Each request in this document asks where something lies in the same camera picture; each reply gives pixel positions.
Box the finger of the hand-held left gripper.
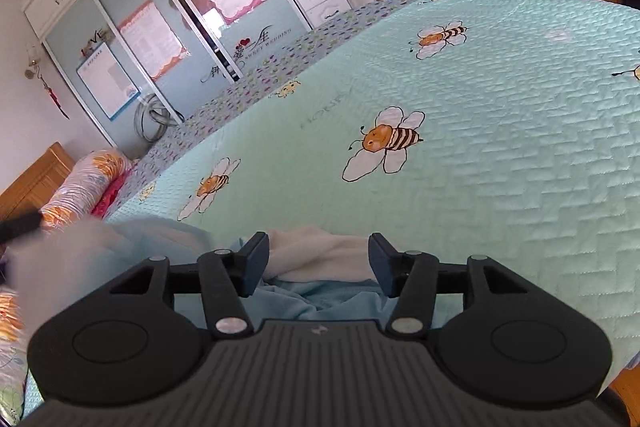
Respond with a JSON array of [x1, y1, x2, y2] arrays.
[[0, 213, 43, 244]]

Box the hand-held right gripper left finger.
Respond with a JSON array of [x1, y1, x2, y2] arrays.
[[107, 232, 271, 340]]

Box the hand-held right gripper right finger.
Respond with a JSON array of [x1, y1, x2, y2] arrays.
[[368, 233, 531, 339]]

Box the blue and white t-shirt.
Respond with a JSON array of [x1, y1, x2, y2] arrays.
[[7, 216, 443, 333]]

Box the wooden headboard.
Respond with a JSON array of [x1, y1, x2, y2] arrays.
[[0, 142, 76, 220]]

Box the orange floral bolster pillow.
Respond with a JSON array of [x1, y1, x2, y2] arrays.
[[0, 149, 135, 425]]

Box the red pillow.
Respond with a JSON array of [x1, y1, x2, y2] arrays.
[[92, 172, 133, 220]]

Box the red knot hanging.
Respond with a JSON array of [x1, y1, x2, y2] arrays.
[[40, 74, 70, 120]]

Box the blue bordered poster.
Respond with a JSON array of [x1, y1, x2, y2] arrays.
[[76, 41, 141, 122]]

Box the bee print quilted bedspread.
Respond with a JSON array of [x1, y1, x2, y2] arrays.
[[22, 0, 640, 413]]

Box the grey hoops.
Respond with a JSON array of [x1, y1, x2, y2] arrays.
[[134, 93, 183, 142]]

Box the purple heart print bedsheet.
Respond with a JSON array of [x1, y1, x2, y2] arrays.
[[122, 0, 416, 208]]

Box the wooden letter decoration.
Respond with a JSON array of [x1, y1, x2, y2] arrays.
[[80, 27, 115, 58]]

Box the orange bordered poster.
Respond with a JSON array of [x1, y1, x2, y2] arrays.
[[116, 0, 191, 82]]

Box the brass wall lamp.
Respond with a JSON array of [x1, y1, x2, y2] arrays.
[[24, 46, 43, 80]]

